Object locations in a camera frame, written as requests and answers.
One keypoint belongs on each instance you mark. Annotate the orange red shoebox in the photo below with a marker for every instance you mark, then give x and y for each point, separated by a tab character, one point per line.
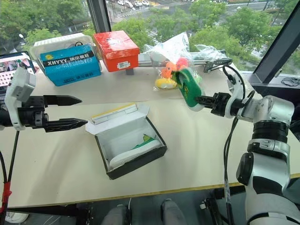
114	50

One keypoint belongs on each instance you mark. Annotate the black open shoebox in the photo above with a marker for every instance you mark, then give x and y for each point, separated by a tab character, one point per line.
131	143

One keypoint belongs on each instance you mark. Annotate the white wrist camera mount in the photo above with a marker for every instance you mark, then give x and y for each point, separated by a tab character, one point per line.
20	89
235	91

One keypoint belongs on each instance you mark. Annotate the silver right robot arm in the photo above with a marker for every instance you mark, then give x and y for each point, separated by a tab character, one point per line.
267	145

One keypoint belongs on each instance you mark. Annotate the grey rounded shape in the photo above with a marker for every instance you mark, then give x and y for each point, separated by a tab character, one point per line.
172	213
116	215

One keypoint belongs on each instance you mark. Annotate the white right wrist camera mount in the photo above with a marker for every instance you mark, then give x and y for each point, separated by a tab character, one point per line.
235	91

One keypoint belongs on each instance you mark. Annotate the crumpled clear plastic bag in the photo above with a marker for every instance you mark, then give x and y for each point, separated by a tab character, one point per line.
208	52

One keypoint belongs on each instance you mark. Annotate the orange plush toy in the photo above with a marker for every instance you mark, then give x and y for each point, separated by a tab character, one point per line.
182	63
168	69

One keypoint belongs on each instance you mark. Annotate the blue printed shoebox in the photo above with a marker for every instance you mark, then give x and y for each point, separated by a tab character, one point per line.
70	68

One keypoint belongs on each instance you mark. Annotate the black metal bracket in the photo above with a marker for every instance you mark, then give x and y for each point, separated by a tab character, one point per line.
215	64

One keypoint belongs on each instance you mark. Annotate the green white sneaker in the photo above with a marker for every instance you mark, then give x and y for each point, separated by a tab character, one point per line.
138	151
188	89

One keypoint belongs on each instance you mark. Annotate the dark window frame pillar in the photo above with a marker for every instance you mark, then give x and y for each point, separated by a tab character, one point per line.
98	14

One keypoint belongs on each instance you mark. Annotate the yellow plush toy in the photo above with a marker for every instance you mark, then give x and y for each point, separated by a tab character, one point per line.
165	83

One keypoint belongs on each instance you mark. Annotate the black window frame corner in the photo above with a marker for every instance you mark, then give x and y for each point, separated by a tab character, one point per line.
279	47

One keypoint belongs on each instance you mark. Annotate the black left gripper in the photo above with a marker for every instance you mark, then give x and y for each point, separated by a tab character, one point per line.
32	116

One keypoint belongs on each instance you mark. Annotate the clear white plastic container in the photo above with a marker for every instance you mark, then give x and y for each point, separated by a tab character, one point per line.
58	43

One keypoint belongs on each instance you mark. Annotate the white shoe on floor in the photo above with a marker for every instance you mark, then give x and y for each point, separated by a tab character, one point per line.
16	216

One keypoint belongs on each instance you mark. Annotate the laptop with lit screen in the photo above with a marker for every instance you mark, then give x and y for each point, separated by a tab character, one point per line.
9	70

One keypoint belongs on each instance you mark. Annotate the grey short post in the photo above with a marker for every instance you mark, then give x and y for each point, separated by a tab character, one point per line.
130	71

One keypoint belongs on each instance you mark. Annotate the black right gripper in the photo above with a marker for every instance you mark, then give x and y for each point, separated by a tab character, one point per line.
220	104

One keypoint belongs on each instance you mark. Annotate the clear plastic toy bag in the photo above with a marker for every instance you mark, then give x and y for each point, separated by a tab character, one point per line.
173	50

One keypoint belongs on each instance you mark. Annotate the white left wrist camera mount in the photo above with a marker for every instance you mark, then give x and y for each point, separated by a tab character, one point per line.
20	89

